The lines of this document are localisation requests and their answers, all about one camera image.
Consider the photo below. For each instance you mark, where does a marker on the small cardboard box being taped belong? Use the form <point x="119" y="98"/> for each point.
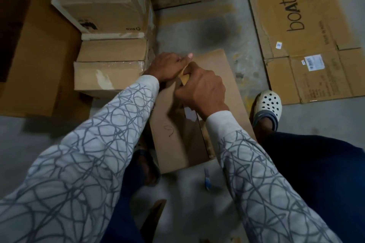
<point x="108" y="66"/>
<point x="171" y="137"/>

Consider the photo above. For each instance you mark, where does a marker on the large black-label cardboard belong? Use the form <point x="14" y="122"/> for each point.
<point x="34" y="57"/>

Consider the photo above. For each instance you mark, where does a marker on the person's left forearm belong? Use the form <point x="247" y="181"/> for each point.
<point x="74" y="171"/>

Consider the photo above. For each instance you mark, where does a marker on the brown plastic-wrapped stool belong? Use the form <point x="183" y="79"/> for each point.
<point x="153" y="220"/>

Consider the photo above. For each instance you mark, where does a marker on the person's right hand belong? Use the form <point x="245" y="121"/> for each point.
<point x="202" y="89"/>

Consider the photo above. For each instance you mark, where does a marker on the person's white clog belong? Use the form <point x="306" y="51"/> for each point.
<point x="268" y="106"/>
<point x="147" y="166"/>

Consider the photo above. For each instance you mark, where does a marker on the person's right forearm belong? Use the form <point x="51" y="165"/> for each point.
<point x="268" y="188"/>

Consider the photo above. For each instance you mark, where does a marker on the brown packing tape roll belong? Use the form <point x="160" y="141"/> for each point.
<point x="184" y="77"/>

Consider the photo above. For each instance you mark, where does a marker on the person's left white clog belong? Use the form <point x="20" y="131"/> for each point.
<point x="147" y="166"/>

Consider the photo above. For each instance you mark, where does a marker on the person's blue trousers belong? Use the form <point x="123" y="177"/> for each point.
<point x="319" y="183"/>

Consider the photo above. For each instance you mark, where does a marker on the person's right white clog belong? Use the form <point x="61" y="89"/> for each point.
<point x="268" y="106"/>

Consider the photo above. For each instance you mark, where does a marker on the person's left hand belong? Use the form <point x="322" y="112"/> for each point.
<point x="165" y="66"/>

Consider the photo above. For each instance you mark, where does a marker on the brown cardboard sheet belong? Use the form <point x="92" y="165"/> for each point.
<point x="296" y="18"/>

